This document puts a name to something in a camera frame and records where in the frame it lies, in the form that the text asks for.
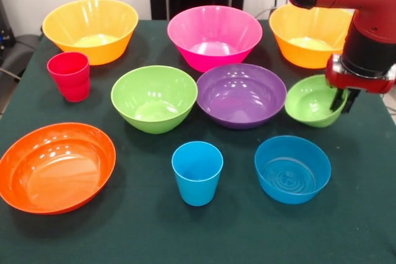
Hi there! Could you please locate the orange shallow bowl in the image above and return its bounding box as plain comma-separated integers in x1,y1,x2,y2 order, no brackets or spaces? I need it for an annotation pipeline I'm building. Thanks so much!
0,122,117,215

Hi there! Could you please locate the large green bowl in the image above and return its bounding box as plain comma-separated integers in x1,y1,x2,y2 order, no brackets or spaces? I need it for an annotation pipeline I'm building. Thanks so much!
110,65,199,135

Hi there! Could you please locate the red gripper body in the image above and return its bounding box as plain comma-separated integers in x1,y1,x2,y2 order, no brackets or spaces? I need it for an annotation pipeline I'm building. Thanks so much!
324,53,396,95

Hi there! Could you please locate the purple bowl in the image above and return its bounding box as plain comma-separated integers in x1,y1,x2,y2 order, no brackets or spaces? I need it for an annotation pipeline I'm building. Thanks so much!
196,62,288,130

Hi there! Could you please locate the blue bowl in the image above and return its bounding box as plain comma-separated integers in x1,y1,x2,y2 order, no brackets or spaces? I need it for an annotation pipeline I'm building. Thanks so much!
254,135,332,205

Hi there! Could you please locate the small green bowl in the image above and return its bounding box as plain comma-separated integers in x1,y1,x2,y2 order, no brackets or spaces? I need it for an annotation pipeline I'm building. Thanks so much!
284,74,349,128

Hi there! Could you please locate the black computer equipment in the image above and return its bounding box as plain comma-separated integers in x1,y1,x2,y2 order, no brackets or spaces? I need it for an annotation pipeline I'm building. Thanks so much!
0,0,15,50

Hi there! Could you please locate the red cup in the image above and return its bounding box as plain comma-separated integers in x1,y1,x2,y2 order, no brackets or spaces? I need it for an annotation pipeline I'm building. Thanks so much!
46,51,91,103

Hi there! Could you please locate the dark green tablecloth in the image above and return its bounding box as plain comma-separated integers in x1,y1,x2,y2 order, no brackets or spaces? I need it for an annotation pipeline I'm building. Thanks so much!
0,19,396,264

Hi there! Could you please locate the yellow-orange large bowl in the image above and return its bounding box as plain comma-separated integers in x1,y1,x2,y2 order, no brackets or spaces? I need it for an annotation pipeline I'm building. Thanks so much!
269,3,355,69
41,0,139,66

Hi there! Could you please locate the blue cup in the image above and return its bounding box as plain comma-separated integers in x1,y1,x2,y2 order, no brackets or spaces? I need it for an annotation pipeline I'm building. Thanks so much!
171,141,224,207

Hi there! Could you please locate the pink large bowl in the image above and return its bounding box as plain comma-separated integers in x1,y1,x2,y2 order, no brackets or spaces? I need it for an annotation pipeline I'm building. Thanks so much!
166,5,264,73

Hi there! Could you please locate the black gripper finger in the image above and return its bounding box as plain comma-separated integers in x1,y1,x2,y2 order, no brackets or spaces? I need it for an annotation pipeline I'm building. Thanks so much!
342,90,360,115
330,88,349,114

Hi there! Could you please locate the grey office chair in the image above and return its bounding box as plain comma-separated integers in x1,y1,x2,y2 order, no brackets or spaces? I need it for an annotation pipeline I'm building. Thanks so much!
0,34,43,80

